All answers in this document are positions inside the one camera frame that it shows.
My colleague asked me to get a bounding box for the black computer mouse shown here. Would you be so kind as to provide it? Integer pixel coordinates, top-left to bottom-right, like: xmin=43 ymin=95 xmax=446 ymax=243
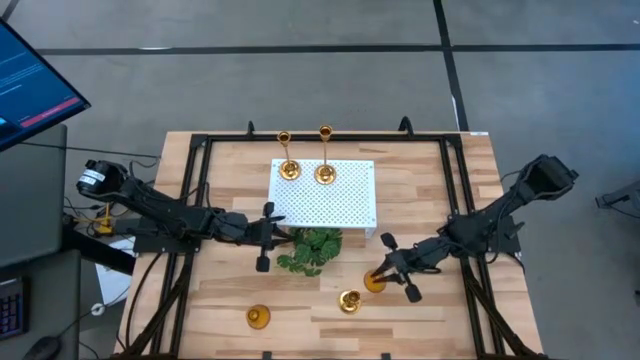
xmin=22 ymin=335 xmax=63 ymax=360

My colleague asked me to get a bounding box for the tall brass candlestick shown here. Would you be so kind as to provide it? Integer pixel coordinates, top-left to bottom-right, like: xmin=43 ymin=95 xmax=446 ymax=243
xmin=313 ymin=124 xmax=338 ymax=186

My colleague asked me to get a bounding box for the thin black floor cable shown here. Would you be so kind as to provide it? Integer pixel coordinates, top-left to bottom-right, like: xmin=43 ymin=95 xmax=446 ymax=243
xmin=19 ymin=142 xmax=161 ymax=160

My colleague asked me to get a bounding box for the white paper sheet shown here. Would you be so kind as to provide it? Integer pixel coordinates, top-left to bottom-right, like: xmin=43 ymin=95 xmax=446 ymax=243
xmin=94 ymin=236 xmax=137 ymax=306

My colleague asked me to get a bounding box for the white perforated metal shelf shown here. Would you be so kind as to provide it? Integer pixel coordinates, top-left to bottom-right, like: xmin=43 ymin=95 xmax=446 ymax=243
xmin=267 ymin=158 xmax=378 ymax=239

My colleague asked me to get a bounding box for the amber glass candle holder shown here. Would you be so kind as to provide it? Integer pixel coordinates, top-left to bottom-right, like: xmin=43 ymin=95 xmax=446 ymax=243
xmin=363 ymin=269 xmax=388 ymax=295
xmin=245 ymin=303 xmax=272 ymax=331

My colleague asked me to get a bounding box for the medium brass candlestick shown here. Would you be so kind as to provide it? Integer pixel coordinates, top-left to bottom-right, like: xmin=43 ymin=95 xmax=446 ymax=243
xmin=276 ymin=130 xmax=303 ymax=182

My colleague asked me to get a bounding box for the black aluminium table frame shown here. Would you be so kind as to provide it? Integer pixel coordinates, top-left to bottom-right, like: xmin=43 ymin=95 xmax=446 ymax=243
xmin=112 ymin=116 xmax=551 ymax=360

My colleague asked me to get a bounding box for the short brass candlestick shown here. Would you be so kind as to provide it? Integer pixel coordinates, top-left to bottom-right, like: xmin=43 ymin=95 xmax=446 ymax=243
xmin=339 ymin=289 xmax=363 ymax=315

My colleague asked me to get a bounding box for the artificial green plant white pot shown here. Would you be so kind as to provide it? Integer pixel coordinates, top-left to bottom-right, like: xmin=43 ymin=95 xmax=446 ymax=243
xmin=276 ymin=226 xmax=344 ymax=278

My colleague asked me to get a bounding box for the black keyboard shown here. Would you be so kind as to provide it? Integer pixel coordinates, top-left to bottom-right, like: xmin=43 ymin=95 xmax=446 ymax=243
xmin=0 ymin=276 xmax=27 ymax=341

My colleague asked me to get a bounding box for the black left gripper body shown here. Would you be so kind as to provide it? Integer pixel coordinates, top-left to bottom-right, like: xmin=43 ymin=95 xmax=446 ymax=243
xmin=243 ymin=201 xmax=281 ymax=274

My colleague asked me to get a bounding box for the yellow connector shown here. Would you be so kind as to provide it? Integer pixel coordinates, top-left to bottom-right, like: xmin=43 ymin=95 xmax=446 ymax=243
xmin=94 ymin=202 xmax=115 ymax=237

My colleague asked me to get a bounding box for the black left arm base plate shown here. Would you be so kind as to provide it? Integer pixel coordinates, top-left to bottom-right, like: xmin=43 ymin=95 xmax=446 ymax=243
xmin=132 ymin=219 xmax=202 ymax=254

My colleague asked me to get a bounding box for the blue-screen computer monitor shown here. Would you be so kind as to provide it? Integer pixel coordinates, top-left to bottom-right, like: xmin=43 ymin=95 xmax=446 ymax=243
xmin=0 ymin=19 xmax=92 ymax=153

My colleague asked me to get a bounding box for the black table support beam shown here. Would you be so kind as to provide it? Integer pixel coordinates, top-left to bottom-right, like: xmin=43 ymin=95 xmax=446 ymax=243
xmin=62 ymin=230 xmax=137 ymax=276

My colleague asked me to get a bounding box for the black floor stand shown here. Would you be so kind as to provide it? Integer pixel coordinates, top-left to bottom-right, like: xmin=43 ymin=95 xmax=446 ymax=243
xmin=594 ymin=180 xmax=640 ymax=211

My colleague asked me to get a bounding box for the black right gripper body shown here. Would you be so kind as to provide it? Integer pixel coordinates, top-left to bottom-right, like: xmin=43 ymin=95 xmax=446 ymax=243
xmin=379 ymin=231 xmax=426 ymax=305

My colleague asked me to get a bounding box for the black cable bundle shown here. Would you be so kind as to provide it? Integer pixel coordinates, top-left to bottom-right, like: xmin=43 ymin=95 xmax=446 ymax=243
xmin=123 ymin=251 xmax=194 ymax=357
xmin=459 ymin=251 xmax=534 ymax=359

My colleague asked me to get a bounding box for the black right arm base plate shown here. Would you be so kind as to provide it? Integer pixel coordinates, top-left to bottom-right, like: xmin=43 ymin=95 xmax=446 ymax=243
xmin=448 ymin=214 xmax=522 ymax=254

